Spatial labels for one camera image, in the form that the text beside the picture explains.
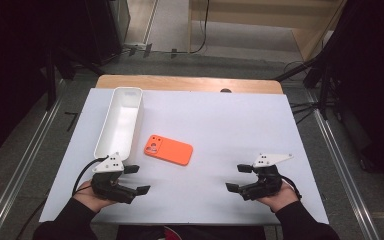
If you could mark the orange phone case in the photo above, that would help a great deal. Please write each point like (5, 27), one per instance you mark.
(171, 150)

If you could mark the metal floor rail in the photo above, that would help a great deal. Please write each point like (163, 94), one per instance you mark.
(23, 166)
(340, 160)

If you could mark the person's right hand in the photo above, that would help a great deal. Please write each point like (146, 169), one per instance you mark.
(281, 200)

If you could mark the person's left hand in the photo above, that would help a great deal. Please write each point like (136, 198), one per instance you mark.
(86, 197)

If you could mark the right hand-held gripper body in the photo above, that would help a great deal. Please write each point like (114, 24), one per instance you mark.
(266, 183)

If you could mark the black tripod stand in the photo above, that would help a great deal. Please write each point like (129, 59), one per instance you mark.
(323, 86)

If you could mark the white power strip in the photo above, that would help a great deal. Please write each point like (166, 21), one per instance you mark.
(135, 44)

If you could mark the black curtain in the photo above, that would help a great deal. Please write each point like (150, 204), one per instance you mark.
(376, 83)
(13, 66)

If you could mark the white plastic storage box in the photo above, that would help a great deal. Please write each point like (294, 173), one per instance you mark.
(120, 126)

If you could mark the black metal stand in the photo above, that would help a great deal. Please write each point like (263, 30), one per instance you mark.
(50, 83)

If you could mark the light wooden shelf unit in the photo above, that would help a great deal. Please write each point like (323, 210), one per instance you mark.
(308, 40)

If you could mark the wooden table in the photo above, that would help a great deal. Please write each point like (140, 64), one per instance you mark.
(186, 83)

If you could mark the black cabinet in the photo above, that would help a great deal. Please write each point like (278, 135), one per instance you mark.
(103, 30)

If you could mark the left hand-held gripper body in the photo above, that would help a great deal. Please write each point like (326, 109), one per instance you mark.
(108, 181)

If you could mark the white table board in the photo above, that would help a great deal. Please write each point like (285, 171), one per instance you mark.
(220, 116)

